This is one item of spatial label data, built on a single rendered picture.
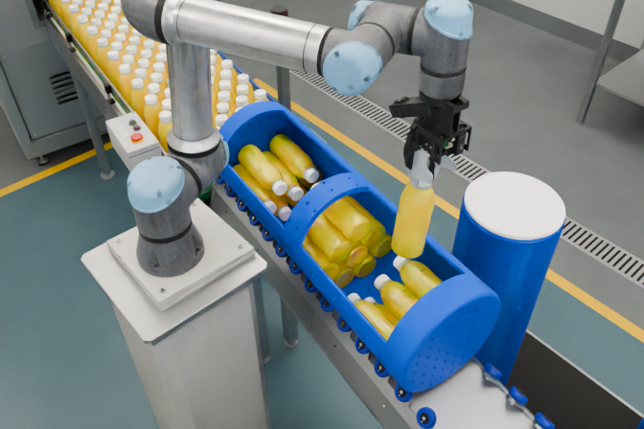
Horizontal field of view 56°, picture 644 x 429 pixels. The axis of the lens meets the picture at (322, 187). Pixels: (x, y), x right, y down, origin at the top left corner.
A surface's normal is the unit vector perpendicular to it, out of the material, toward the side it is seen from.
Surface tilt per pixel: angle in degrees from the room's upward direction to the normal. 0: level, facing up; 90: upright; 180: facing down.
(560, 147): 0
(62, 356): 0
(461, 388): 0
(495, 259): 90
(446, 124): 90
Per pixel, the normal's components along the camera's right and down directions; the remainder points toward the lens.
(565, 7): -0.75, 0.44
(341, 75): -0.40, 0.58
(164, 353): -0.07, 0.66
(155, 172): -0.05, -0.70
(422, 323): -0.50, -0.39
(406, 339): -0.68, -0.13
